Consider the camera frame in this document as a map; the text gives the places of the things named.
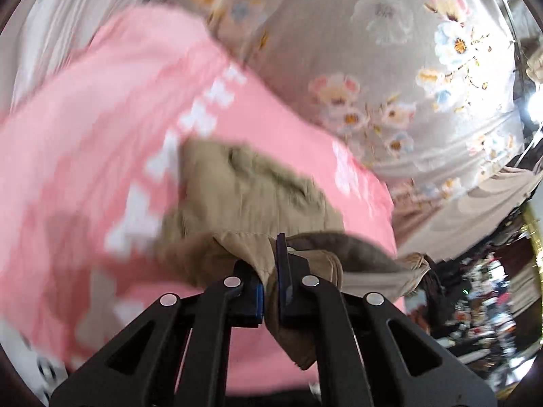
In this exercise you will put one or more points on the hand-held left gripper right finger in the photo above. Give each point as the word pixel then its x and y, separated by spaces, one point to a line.
pixel 286 296

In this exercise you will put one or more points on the pink printed blanket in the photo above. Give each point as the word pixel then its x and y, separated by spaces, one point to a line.
pixel 106 135

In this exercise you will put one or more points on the grey floral bed sheet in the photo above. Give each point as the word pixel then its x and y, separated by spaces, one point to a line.
pixel 360 51

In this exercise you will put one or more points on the white satin curtain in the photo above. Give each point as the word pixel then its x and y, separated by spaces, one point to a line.
pixel 76 17

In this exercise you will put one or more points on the beige curtain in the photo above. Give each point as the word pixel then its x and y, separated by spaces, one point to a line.
pixel 458 212

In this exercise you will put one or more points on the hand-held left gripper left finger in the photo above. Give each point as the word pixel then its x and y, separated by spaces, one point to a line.
pixel 250 301

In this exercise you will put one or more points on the cluttered shelf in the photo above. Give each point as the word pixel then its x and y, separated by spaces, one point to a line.
pixel 488 305

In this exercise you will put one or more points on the tan quilted jacket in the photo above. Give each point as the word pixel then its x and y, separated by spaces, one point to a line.
pixel 254 195

